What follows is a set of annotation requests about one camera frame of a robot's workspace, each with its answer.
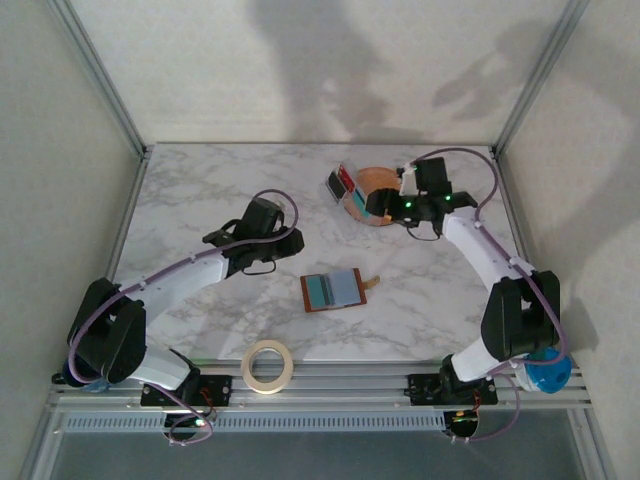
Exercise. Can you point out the brown leather card holder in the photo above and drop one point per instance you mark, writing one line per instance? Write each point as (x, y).
(350, 287)

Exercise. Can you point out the round orange coaster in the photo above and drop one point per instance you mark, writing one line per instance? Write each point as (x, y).
(377, 179)

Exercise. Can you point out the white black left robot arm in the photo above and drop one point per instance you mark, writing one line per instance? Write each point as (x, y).
(185, 272)

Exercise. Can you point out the dark grey card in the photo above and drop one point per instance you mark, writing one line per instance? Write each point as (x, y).
(334, 189)

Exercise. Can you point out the aluminium table side rail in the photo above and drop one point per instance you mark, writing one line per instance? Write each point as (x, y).
(512, 220)
(125, 220)

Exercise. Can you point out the beige masking tape roll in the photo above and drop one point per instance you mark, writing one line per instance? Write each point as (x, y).
(267, 389)

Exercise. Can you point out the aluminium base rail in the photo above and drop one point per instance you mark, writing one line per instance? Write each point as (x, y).
(350, 385)

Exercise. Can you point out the red VIP card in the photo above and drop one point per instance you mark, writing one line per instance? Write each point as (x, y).
(346, 178)

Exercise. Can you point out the teal card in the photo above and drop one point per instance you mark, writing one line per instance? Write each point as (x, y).
(359, 204)
(317, 295)

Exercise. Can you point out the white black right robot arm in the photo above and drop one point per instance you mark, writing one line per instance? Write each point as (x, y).
(470, 250)

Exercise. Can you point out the aluminium frame post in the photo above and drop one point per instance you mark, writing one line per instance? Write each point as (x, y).
(100, 75)
(540, 75)

